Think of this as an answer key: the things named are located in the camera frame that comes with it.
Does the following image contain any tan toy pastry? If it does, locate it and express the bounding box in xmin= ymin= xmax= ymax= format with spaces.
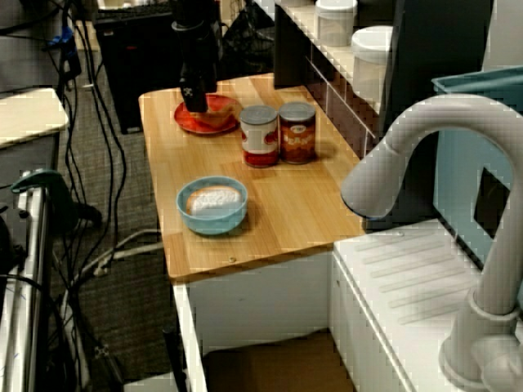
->
xmin=191 ymin=100 xmax=240 ymax=128

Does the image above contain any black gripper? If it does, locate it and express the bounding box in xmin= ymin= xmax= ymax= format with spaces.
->
xmin=173 ymin=24 xmax=217 ymax=114

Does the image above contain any white side table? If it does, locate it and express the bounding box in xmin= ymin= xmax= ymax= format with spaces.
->
xmin=0 ymin=87 xmax=69 ymax=150

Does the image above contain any white cable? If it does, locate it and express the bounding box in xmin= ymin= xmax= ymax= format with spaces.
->
xmin=75 ymin=228 xmax=164 ymax=283

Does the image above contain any black mesh object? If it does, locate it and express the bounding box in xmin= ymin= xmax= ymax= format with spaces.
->
xmin=222 ymin=6 xmax=275 ymax=78

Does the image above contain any plain white canister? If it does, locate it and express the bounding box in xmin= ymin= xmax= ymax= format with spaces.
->
xmin=314 ymin=0 xmax=357 ymax=47

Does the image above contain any toy salmon sushi piece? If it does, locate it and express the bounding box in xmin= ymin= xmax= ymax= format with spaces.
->
xmin=186 ymin=185 xmax=242 ymax=217

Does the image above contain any light blue bowl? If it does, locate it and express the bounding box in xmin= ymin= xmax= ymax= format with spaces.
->
xmin=176 ymin=176 xmax=249 ymax=237

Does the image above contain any white toy sink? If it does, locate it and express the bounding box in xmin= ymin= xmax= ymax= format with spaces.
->
xmin=171 ymin=218 xmax=523 ymax=392

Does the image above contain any labelled white canister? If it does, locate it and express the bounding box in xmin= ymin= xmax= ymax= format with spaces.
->
xmin=350 ymin=26 xmax=393 ymax=101

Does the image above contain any red plate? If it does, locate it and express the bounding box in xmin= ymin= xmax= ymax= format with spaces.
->
xmin=173 ymin=93 xmax=242 ymax=135

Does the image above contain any teal toy cabinet box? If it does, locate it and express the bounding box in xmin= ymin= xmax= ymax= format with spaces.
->
xmin=431 ymin=65 xmax=523 ymax=266

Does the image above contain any grey toy faucet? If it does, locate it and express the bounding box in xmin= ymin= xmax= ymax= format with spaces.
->
xmin=339 ymin=93 xmax=523 ymax=392

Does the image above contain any black computer tower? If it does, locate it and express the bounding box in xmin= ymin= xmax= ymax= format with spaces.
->
xmin=94 ymin=14 xmax=187 ymax=135

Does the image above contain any tomato soup can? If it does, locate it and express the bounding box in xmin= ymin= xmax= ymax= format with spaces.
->
xmin=239 ymin=105 xmax=280 ymax=168

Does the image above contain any black shelf support panel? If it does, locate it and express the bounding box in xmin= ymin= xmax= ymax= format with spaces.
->
xmin=382 ymin=0 xmax=494 ymax=123
xmin=272 ymin=3 xmax=316 ymax=89

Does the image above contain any orange beans can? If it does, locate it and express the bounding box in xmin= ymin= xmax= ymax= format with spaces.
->
xmin=278 ymin=101 xmax=317 ymax=165

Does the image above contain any aluminium extrusion rail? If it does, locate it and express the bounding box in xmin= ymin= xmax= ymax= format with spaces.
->
xmin=0 ymin=183 xmax=54 ymax=392

